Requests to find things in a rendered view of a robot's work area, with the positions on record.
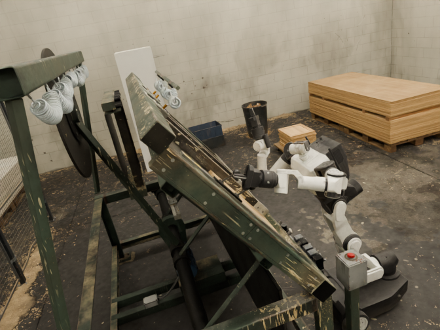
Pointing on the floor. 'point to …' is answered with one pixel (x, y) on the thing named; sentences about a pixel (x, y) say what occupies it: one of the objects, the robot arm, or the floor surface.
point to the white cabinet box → (128, 65)
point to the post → (352, 309)
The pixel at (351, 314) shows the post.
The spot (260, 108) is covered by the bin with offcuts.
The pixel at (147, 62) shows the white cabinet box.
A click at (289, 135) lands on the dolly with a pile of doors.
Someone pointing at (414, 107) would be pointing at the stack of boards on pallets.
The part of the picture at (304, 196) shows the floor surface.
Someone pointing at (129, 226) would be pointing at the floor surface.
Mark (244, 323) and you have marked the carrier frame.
